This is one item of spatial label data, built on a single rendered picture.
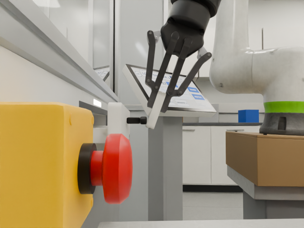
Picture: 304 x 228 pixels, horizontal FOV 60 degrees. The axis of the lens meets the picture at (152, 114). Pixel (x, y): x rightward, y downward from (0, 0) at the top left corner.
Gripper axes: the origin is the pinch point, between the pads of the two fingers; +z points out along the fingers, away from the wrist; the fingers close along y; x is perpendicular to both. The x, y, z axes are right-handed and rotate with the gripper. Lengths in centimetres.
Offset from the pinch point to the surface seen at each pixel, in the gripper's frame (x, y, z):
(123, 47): 168, -36, -50
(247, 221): -11.3, 17.2, 11.2
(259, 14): 348, 115, -217
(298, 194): 11.6, 38.3, 6.2
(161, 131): 90, 10, 4
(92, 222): -4.8, -3.7, 21.0
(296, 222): -11.7, 23.8, 8.8
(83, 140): -32.9, -4.6, 5.2
